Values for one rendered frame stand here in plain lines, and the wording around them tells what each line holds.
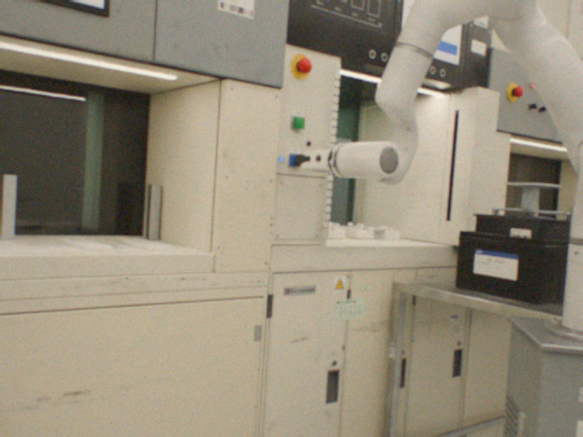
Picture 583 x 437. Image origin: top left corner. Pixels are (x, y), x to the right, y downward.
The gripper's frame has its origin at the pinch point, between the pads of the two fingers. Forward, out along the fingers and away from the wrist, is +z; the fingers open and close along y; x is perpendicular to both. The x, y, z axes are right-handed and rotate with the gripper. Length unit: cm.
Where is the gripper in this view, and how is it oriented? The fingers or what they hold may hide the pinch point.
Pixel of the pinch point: (301, 160)
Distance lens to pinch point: 160.6
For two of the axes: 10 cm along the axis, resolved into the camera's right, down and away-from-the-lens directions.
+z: -6.1, -0.8, 7.9
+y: 7.9, 0.2, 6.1
